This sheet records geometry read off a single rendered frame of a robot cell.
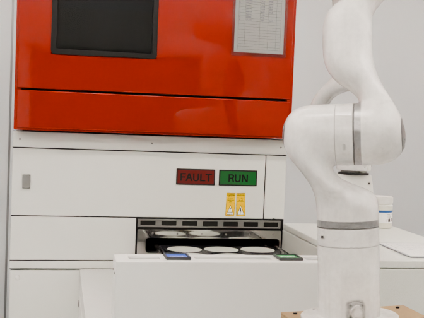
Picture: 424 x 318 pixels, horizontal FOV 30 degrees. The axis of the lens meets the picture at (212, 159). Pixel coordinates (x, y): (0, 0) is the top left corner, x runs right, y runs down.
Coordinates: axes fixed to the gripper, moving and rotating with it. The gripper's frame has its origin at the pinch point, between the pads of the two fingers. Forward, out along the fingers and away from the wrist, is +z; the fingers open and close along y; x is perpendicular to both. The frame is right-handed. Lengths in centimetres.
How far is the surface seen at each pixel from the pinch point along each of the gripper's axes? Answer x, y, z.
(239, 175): -48, 18, -10
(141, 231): -47, 47, 7
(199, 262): 13.9, 40.1, 4.7
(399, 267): 13.5, -7.1, 5.7
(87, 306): -3, 64, 19
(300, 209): -197, -48, 16
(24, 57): -43, 82, -42
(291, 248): -38.2, 3.5, 10.1
